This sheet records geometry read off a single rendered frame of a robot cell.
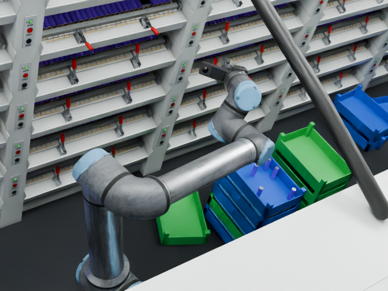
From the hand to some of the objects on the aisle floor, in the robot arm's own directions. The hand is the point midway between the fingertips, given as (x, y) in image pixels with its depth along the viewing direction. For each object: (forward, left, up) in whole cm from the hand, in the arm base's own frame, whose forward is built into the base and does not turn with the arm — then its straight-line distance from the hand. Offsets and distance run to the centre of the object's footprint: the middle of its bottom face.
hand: (217, 64), depth 267 cm
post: (+21, +71, -82) cm, 110 cm away
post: (+34, +2, -80) cm, 87 cm away
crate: (-2, -2, -82) cm, 82 cm away
